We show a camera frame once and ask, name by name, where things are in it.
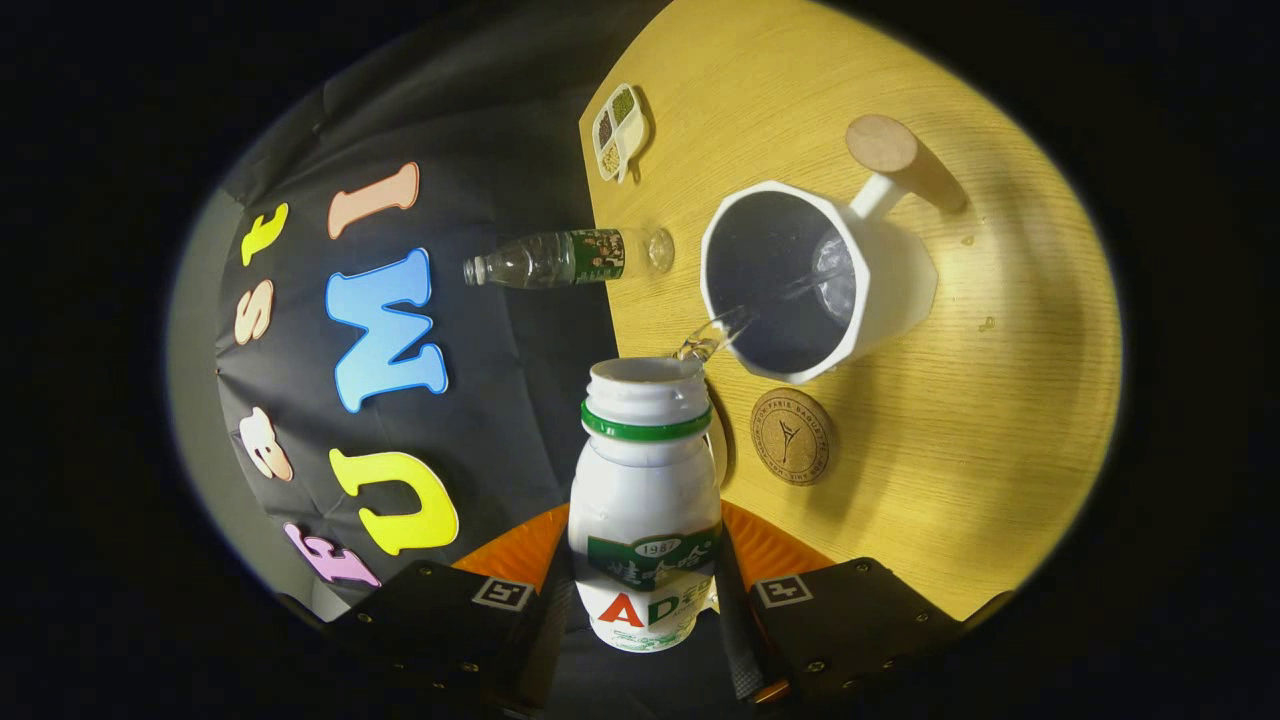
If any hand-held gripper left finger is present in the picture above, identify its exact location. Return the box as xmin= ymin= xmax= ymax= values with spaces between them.
xmin=330 ymin=503 xmax=576 ymax=716

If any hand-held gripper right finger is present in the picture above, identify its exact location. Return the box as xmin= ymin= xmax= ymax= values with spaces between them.
xmin=715 ymin=500 xmax=966 ymax=713

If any white juice bottle green label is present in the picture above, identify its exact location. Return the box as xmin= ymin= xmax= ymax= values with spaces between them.
xmin=567 ymin=355 xmax=723 ymax=653

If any round cork coaster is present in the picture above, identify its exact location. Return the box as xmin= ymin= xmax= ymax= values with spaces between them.
xmin=750 ymin=388 xmax=836 ymax=487

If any white cup wooden handle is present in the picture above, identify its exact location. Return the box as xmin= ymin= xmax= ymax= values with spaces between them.
xmin=700 ymin=114 xmax=969 ymax=386

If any clear plastic water bottle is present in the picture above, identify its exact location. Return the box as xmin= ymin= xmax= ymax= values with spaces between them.
xmin=462 ymin=227 xmax=676 ymax=291

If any black backdrop cloth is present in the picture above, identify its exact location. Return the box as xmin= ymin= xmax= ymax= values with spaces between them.
xmin=165 ymin=0 xmax=671 ymax=641

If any wooden table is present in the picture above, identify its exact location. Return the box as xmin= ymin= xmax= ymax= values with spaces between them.
xmin=578 ymin=0 xmax=1126 ymax=621

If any white divided snack dish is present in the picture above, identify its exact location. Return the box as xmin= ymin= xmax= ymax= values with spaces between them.
xmin=592 ymin=83 xmax=651 ymax=184

